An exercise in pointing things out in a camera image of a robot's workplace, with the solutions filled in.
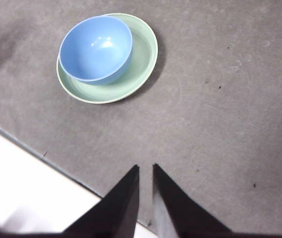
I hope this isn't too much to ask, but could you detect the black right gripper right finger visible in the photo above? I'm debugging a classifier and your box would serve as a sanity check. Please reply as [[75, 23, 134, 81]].
[[152, 163, 282, 238]]

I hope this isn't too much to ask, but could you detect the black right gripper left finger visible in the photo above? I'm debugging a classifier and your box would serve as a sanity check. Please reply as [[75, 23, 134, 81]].
[[63, 165, 140, 236]]

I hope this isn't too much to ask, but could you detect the pale green round plate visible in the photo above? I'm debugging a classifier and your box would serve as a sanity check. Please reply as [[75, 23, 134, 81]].
[[56, 12, 158, 104]]

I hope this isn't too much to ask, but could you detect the blue ribbed bowl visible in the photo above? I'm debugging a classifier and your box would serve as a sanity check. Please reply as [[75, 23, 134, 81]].
[[58, 15, 134, 86]]

